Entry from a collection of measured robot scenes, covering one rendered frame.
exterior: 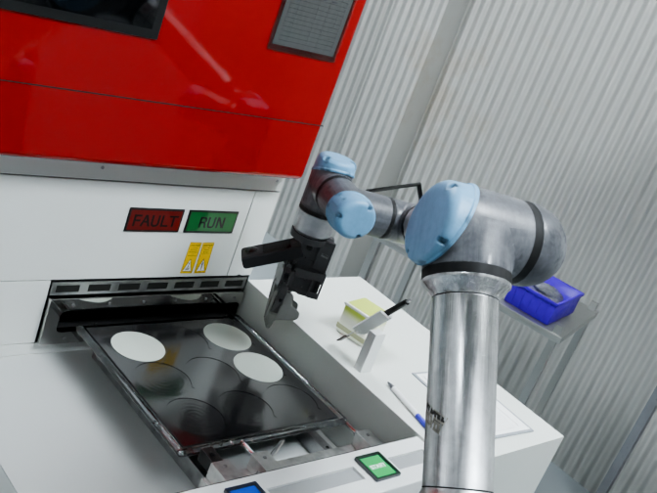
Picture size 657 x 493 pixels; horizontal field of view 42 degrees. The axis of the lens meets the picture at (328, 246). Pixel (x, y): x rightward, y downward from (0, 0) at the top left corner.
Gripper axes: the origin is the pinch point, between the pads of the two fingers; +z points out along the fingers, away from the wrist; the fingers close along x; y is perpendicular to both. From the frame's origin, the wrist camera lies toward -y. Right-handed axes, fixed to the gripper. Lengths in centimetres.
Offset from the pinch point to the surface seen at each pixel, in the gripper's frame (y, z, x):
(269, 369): 2.9, 7.3, -5.1
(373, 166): 76, 26, 243
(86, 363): -30.2, 15.3, -5.5
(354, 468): 13.1, 1.4, -39.3
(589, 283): 154, 23, 155
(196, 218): -18.1, -13.4, 7.6
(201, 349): -10.5, 7.4, -4.0
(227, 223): -11.6, -12.5, 12.0
